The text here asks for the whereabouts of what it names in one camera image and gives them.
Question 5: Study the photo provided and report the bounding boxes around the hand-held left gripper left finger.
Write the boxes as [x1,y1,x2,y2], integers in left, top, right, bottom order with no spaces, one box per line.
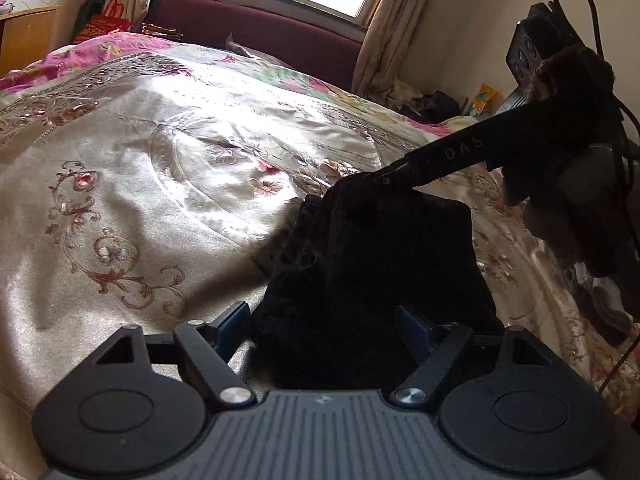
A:
[92,301,257,408]

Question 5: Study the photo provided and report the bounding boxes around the maroon headboard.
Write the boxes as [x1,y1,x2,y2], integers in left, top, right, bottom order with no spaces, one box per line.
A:
[149,0,365,95]

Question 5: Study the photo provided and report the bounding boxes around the black cable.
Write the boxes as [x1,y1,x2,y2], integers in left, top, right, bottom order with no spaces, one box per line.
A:
[550,0,640,406]

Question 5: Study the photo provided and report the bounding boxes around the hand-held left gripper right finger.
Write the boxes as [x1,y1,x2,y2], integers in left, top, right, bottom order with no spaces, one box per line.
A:
[390,304,553,408]

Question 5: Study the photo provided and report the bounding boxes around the pile of clothes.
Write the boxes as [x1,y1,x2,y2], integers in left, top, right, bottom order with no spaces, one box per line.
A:
[367,77,466,126]

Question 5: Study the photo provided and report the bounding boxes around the red gift bag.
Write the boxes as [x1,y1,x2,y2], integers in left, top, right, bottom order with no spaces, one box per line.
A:
[72,0,132,45]

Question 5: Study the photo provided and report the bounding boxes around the person's right forearm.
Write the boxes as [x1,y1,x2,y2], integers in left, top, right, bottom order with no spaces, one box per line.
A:
[500,44,640,281]

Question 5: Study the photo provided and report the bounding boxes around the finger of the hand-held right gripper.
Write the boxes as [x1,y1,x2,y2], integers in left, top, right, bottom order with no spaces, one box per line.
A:
[327,159,416,213]

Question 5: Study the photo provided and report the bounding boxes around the wooden cabinet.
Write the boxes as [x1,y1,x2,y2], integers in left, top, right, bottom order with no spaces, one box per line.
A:
[0,4,63,78]

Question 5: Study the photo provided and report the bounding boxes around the black pants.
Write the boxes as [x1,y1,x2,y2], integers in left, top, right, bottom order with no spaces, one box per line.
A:
[249,182,506,392]

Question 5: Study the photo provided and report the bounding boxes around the beige floral satin bedspread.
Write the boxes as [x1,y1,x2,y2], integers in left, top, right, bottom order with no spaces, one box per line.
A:
[0,42,640,480]

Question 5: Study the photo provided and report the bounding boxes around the yellow packet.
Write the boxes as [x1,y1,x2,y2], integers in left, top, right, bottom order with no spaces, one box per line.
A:
[470,82,502,117]

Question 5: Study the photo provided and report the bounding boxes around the pink floral quilt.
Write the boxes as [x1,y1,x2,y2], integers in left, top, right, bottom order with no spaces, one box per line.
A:
[0,30,481,138]

